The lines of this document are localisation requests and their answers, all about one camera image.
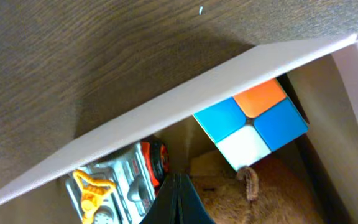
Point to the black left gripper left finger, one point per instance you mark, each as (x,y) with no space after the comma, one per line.
(164,207)

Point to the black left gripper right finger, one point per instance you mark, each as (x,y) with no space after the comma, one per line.
(190,209)

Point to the red grey toy truck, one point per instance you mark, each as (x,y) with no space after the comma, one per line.
(122,186)

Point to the brown plush capybara toy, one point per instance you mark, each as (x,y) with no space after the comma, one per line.
(265,192)

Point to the multicolour puzzle cube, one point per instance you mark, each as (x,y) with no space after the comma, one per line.
(252,124)

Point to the pink cardboard box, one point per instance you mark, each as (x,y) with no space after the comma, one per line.
(319,75)

